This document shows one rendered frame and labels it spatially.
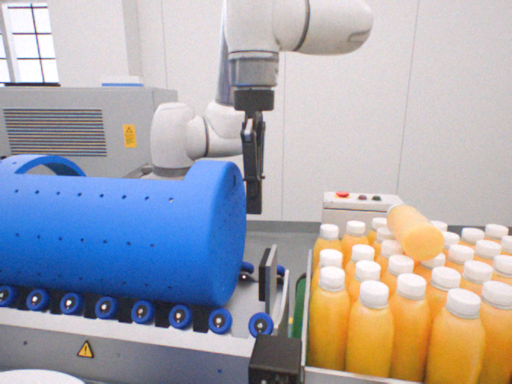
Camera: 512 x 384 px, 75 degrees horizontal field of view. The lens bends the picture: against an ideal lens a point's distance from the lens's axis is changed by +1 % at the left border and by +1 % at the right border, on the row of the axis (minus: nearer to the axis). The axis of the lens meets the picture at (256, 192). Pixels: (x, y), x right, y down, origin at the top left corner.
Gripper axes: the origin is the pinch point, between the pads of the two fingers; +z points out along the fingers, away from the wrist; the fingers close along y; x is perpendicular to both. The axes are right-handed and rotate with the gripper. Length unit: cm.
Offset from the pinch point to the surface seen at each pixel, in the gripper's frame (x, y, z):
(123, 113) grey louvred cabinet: 109, 134, -12
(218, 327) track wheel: 3.9, -13.5, 20.5
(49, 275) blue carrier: 35.1, -15.1, 12.5
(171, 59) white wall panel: 132, 259, -59
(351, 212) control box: -21.1, 22.0, 9.0
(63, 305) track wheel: 35.0, -13.1, 20.1
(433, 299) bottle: -30.9, -11.4, 12.1
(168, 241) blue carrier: 11.1, -15.8, 3.9
